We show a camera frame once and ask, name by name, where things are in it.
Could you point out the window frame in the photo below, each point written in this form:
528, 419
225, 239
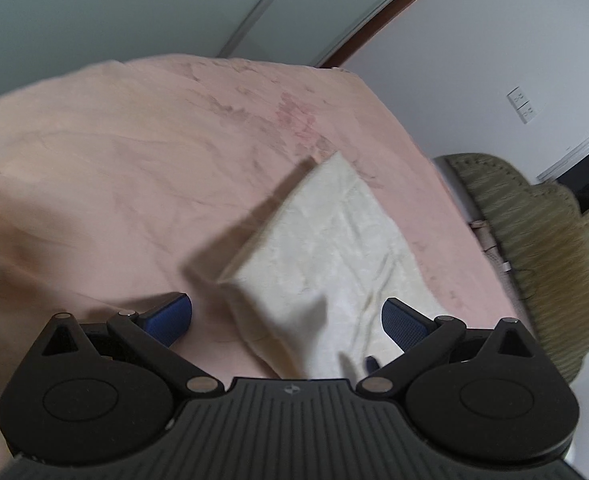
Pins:
582, 147

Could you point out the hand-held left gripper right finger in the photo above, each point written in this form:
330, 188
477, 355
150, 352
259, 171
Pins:
405, 325

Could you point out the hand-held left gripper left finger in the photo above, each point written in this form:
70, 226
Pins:
169, 316

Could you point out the white wall socket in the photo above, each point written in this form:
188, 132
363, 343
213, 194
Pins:
527, 113
517, 96

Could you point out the white pants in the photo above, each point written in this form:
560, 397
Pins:
324, 270

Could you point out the pink bed blanket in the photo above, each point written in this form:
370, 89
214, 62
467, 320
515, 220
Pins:
124, 185

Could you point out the floral glass wardrobe door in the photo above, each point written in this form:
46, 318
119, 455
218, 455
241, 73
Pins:
149, 5

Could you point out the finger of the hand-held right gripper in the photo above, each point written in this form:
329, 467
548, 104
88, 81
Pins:
372, 364

